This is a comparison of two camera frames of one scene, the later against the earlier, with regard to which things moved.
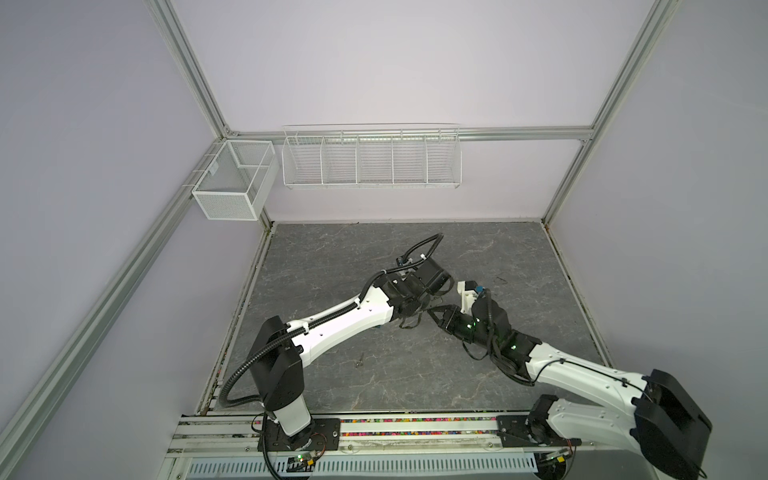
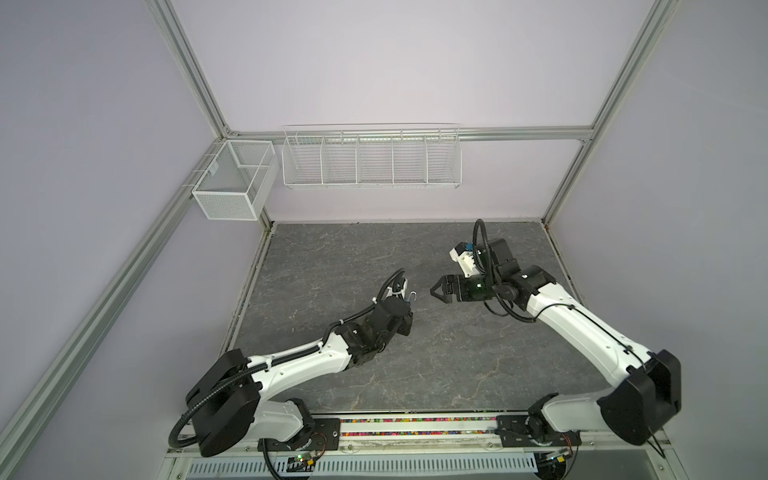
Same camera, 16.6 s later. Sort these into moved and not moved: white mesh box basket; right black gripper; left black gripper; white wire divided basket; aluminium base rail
Moved: left black gripper; right black gripper
Not moved: aluminium base rail; white wire divided basket; white mesh box basket
